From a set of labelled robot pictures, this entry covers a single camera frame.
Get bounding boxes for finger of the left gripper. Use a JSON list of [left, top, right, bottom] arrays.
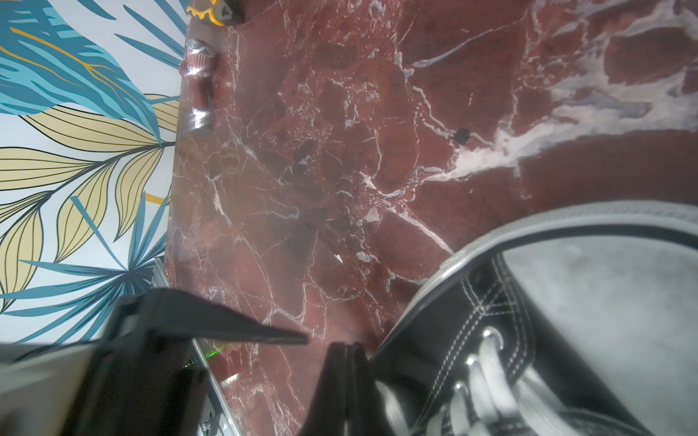
[[108, 288, 308, 349]]

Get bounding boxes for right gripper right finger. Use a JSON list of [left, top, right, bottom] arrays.
[[346, 343, 393, 436]]

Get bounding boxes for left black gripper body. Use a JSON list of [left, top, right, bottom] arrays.
[[1, 310, 208, 435]]

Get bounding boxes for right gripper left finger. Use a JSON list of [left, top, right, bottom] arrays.
[[299, 343, 347, 436]]

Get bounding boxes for white shoelace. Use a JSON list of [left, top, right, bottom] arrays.
[[376, 327, 580, 435]]

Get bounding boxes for black white canvas sneaker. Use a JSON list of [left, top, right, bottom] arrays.
[[371, 201, 697, 435]]

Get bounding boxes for yellow handled pliers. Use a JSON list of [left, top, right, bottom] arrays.
[[185, 0, 245, 27]]

